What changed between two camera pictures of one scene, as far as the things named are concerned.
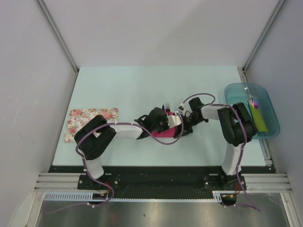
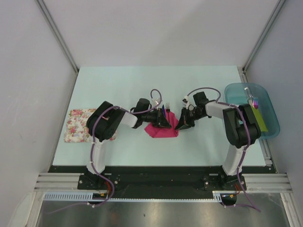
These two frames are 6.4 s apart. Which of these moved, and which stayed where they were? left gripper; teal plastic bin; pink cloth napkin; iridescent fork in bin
Moved: left gripper
Stayed: iridescent fork in bin; pink cloth napkin; teal plastic bin
